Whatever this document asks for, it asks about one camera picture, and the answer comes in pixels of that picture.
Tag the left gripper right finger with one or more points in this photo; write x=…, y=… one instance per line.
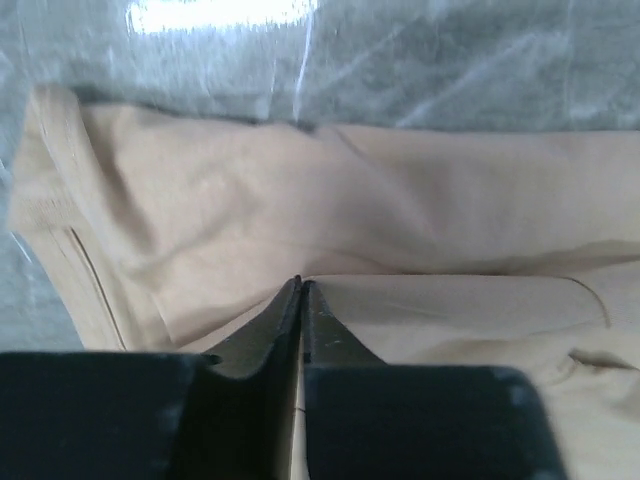
x=327, y=342

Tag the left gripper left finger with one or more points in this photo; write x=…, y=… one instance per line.
x=238, y=419

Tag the beige t-shirt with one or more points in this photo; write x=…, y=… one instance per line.
x=497, y=276

